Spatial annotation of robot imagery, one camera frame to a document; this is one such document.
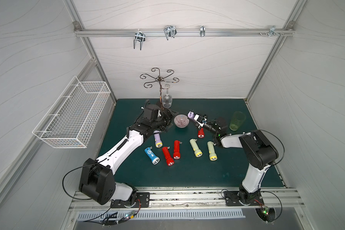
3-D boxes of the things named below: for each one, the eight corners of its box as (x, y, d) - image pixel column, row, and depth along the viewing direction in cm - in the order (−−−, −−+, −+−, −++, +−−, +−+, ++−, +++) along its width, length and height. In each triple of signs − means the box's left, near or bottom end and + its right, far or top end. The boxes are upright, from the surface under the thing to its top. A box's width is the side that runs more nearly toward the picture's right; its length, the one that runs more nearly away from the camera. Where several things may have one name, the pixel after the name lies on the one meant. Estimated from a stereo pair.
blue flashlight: (153, 165, 86) (153, 164, 84) (144, 151, 92) (144, 149, 90) (160, 161, 88) (160, 159, 86) (151, 147, 94) (150, 145, 92)
